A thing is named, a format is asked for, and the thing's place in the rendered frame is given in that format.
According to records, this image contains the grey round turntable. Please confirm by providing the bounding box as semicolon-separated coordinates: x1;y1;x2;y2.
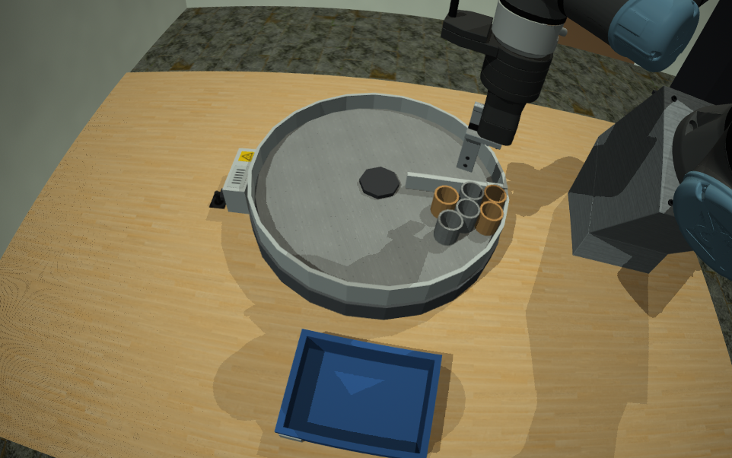
209;93;509;320

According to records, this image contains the bronze bushing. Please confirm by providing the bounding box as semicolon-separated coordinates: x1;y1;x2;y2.
431;186;459;218
480;185;507;207
475;202;504;236

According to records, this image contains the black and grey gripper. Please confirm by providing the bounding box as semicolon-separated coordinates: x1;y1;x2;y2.
441;0;568;173

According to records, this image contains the grey metal sleeve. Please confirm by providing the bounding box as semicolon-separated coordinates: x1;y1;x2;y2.
454;199;480;234
434;209;463;246
458;181;484;206

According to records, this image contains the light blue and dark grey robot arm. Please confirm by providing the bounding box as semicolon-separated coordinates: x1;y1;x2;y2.
500;0;732;281

